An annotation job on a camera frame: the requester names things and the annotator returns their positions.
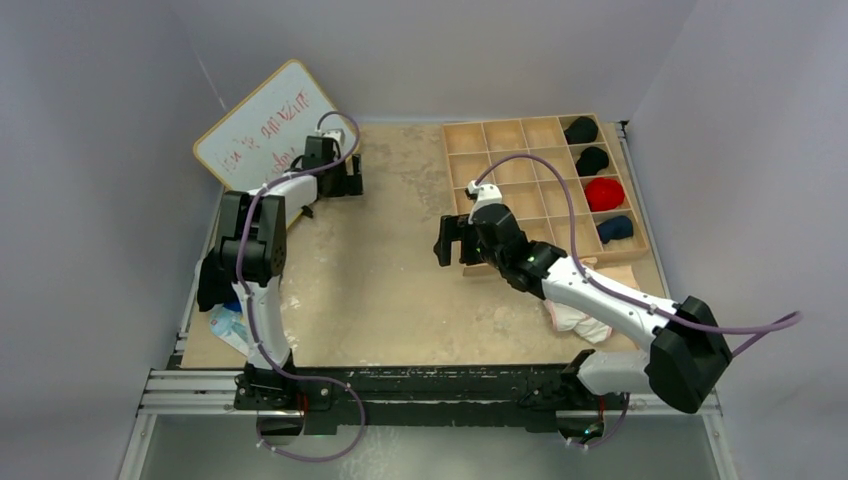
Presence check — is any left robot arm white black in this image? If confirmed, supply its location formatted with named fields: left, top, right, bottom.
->
left=196, top=130, right=363, bottom=409

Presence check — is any black rolled underwear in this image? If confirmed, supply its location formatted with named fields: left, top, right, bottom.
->
left=575, top=146, right=610, bottom=177
left=563, top=116, right=599, bottom=145

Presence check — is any white underwear pink trim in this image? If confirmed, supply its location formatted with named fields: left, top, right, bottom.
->
left=543, top=300, right=613, bottom=344

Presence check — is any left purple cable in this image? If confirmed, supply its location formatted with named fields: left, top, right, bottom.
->
left=235, top=111, right=367, bottom=465

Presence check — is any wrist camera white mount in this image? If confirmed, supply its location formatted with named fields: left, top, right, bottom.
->
left=465, top=181, right=503, bottom=224
left=317, top=128, right=347, bottom=160

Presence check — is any navy blue rolled underwear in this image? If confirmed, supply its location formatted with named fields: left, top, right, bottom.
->
left=596, top=215, right=635, bottom=245

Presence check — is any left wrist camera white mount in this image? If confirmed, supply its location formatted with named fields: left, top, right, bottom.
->
left=317, top=128, right=347, bottom=160

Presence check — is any black underwear white waistband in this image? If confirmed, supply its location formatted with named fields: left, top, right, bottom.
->
left=196, top=251, right=242, bottom=313

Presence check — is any cream beige underwear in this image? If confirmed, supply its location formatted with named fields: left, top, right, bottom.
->
left=580, top=257, right=641, bottom=291

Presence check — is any black rolled underwear back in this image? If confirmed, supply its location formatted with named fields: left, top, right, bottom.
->
left=563, top=116, right=599, bottom=145

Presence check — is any white blue patterned underwear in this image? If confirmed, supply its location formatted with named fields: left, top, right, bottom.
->
left=208, top=302, right=249, bottom=357

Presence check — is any red rolled underwear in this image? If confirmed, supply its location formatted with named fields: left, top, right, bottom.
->
left=584, top=178, right=626, bottom=212

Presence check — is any white whiteboard yellow frame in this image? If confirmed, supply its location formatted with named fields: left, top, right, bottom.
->
left=193, top=60, right=357, bottom=193

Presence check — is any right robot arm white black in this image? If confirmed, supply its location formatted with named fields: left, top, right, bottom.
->
left=433, top=203, right=733, bottom=414

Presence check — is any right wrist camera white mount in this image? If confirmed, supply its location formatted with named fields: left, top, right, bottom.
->
left=465, top=181, right=503, bottom=224

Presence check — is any wooden compartment organizer tray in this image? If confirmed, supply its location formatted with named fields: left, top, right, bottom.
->
left=442, top=113, right=650, bottom=264

